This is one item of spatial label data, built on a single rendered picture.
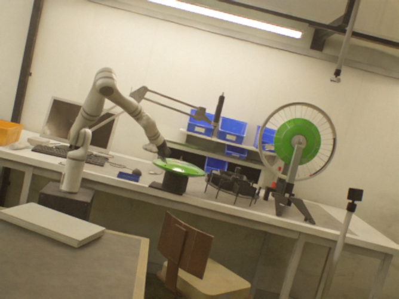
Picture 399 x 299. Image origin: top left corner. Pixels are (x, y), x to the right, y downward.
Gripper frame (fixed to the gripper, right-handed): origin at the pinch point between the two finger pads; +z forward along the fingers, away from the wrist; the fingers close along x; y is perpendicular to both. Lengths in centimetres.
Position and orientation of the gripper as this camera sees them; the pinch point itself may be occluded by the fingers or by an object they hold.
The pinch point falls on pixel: (165, 163)
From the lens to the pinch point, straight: 223.8
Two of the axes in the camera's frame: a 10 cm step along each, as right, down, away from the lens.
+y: 5.0, -7.8, 3.9
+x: -8.2, -2.7, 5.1
